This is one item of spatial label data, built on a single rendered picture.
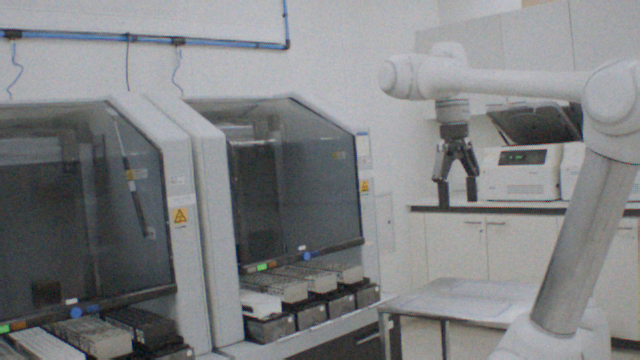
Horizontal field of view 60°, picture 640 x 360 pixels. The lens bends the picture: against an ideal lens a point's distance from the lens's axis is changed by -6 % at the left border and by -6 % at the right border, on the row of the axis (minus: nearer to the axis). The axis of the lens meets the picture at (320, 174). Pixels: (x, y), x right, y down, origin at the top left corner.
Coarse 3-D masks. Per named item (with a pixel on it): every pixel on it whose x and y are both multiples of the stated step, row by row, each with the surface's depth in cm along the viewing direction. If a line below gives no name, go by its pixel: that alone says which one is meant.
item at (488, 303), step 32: (416, 288) 215; (448, 288) 211; (480, 288) 207; (512, 288) 202; (384, 320) 195; (448, 320) 179; (480, 320) 172; (512, 320) 168; (384, 352) 196; (448, 352) 229
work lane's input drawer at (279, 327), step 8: (272, 312) 197; (280, 312) 199; (288, 312) 199; (248, 320) 197; (256, 320) 195; (264, 320) 192; (272, 320) 194; (280, 320) 196; (288, 320) 198; (248, 328) 197; (256, 328) 193; (264, 328) 191; (272, 328) 193; (280, 328) 196; (288, 328) 198; (264, 336) 191; (272, 336) 193; (280, 336) 195; (288, 336) 193; (296, 336) 195
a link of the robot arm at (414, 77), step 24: (384, 72) 136; (408, 72) 134; (432, 72) 133; (456, 72) 130; (480, 72) 128; (504, 72) 127; (528, 72) 126; (552, 72) 125; (576, 72) 122; (408, 96) 138; (432, 96) 137; (528, 96) 127; (552, 96) 125; (576, 96) 121
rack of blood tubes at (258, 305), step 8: (240, 296) 207; (248, 296) 206; (256, 296) 206; (264, 296) 204; (272, 296) 203; (248, 304) 198; (256, 304) 195; (264, 304) 196; (272, 304) 198; (248, 312) 198; (256, 312) 195; (264, 312) 196
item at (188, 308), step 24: (120, 96) 197; (144, 120) 185; (168, 120) 190; (168, 144) 178; (168, 168) 178; (192, 168) 184; (168, 192) 178; (192, 192) 184; (192, 216) 183; (192, 240) 183; (192, 264) 183; (192, 288) 183; (168, 312) 183; (192, 312) 182; (192, 336) 182
